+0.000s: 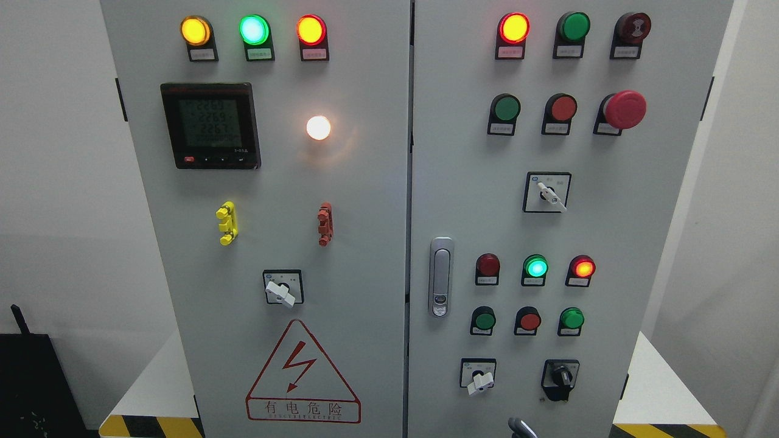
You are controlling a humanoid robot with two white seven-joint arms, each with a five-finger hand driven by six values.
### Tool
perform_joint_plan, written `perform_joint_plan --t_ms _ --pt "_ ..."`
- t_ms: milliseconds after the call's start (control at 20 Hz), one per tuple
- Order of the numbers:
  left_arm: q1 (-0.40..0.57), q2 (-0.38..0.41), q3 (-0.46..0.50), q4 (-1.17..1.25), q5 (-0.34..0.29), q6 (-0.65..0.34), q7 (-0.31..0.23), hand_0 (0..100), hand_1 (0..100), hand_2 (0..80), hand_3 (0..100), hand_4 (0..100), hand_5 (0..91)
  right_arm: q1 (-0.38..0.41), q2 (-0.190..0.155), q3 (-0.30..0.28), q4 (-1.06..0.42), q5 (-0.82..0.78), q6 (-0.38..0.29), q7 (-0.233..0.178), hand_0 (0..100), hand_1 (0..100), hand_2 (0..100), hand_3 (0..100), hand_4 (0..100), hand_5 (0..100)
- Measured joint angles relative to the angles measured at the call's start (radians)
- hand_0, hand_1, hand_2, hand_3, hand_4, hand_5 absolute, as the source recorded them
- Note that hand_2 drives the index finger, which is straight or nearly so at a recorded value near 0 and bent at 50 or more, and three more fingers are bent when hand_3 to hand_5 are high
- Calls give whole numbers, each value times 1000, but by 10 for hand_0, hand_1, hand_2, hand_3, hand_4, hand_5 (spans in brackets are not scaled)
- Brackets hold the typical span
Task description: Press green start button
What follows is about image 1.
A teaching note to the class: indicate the green push button upper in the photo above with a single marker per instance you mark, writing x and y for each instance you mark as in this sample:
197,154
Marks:
504,111

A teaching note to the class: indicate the red push button lower middle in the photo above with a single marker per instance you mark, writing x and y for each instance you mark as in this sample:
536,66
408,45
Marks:
527,321

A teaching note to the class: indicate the green indicator light lower middle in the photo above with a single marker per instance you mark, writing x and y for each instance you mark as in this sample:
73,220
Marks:
534,272

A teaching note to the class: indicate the red electrical warning sticker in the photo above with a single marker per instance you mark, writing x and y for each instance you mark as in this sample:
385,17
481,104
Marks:
300,383

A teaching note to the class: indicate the red lit indicator top right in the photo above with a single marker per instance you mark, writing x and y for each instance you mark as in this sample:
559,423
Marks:
511,34

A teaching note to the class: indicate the red lit indicator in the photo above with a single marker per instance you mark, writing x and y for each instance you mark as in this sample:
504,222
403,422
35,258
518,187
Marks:
511,34
580,271

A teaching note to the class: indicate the red indicator light lower left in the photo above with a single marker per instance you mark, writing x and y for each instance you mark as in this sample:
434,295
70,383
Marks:
487,269

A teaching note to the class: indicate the red push button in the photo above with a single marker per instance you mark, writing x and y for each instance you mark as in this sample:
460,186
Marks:
558,114
527,321

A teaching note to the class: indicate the green lit indicator light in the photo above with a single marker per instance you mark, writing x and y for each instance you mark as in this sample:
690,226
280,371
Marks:
257,38

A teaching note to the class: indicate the white glowing indicator light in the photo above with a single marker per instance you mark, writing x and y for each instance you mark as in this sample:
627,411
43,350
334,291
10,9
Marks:
318,128

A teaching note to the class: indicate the white platform with hazard stripes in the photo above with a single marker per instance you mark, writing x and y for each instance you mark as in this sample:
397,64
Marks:
656,403

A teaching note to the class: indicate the orange red indicator light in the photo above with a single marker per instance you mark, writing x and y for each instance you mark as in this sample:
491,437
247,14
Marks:
312,36

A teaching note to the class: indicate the lower white rotary selector switch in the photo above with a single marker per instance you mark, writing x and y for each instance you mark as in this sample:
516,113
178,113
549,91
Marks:
477,374

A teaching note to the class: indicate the red terminal connector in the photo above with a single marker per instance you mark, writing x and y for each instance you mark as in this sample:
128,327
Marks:
326,225

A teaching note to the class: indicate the upper right rotary selector switch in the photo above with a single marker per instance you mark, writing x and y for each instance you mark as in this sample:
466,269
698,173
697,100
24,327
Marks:
546,192

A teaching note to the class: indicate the red emergency stop button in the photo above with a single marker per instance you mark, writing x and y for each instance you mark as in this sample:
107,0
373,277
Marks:
619,111

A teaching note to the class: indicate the black knob selector switch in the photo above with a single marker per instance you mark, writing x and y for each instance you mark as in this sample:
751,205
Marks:
559,379

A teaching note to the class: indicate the black box with antenna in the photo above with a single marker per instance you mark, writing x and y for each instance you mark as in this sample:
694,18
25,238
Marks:
36,400

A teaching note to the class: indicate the yellow indicator light top left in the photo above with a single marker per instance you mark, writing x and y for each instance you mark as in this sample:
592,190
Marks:
200,41

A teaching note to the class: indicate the green push button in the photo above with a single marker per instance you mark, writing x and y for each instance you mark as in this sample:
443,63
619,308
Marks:
483,321
571,321
504,111

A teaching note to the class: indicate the yellow terminal connector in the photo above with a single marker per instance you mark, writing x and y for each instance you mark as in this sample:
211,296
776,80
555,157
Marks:
226,215

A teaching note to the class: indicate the green push button lower left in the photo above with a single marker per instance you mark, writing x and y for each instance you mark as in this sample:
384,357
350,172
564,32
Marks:
483,321

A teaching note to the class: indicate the left door rotary selector switch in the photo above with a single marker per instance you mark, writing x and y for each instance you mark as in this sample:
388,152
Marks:
283,287

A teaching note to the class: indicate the black digital power meter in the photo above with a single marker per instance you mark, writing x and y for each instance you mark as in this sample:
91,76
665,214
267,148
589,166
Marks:
212,125

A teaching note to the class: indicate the dark red buzzer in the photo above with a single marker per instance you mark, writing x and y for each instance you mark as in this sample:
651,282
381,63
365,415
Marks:
629,33

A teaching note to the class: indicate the red push button upper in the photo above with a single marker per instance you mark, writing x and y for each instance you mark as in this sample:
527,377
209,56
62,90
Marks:
558,114

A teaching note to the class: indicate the grey electrical control cabinet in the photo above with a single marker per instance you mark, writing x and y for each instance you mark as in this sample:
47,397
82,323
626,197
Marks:
407,89

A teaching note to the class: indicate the green push button lower right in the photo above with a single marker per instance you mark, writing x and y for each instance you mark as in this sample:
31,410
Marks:
571,321

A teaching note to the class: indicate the green indicator top right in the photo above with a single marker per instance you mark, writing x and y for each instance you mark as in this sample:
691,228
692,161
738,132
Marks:
570,37

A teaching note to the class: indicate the red lit indicator lower right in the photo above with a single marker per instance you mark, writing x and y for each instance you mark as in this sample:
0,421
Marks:
580,271

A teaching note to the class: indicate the silver cabinet door handle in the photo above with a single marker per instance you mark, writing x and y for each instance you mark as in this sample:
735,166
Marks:
439,284

